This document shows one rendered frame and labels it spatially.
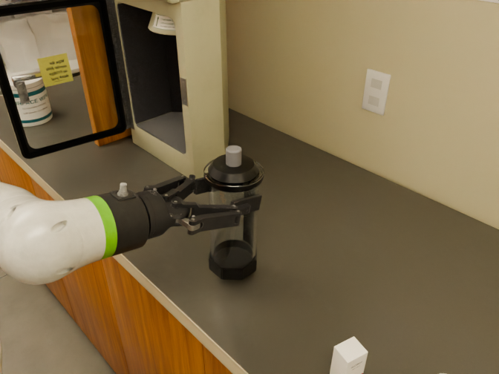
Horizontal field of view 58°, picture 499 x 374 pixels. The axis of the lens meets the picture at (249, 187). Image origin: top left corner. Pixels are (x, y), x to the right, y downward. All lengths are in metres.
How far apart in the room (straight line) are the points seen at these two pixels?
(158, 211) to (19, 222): 0.19
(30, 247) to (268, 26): 1.09
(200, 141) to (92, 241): 0.64
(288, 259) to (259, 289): 0.11
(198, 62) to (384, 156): 0.58
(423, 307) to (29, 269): 0.70
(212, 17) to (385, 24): 0.43
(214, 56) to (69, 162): 0.56
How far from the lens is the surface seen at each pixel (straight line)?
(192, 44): 1.12
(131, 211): 0.67
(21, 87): 1.30
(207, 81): 1.17
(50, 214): 0.62
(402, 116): 1.27
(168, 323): 1.11
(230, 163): 0.80
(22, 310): 2.39
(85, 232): 0.63
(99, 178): 1.34
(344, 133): 1.40
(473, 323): 0.98
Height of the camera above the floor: 1.63
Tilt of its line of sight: 34 degrees down
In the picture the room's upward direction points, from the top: straight up
